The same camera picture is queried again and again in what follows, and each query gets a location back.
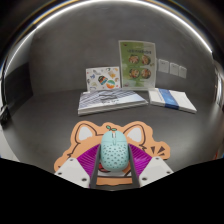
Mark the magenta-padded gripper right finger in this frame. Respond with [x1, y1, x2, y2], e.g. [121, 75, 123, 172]
[127, 143, 175, 188]

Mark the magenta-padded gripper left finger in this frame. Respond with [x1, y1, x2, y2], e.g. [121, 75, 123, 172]
[54, 143, 102, 189]

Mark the mint green computer mouse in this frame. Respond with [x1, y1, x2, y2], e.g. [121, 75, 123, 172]
[99, 130, 130, 173]

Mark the orange dog-shaped mouse pad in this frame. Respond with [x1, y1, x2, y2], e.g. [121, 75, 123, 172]
[53, 120, 172, 187]

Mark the white and blue book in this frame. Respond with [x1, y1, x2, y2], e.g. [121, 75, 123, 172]
[147, 87, 198, 114]

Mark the grey striped book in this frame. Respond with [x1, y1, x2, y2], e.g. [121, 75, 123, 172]
[77, 88, 150, 117]

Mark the white illustrated sticker card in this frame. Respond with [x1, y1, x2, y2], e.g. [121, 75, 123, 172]
[85, 66, 122, 93]

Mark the green food menu sheet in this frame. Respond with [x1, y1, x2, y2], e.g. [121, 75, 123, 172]
[118, 39, 158, 92]

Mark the white wall socket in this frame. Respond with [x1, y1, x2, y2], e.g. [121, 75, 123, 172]
[178, 65, 188, 80]
[169, 62, 180, 77]
[157, 58, 170, 74]

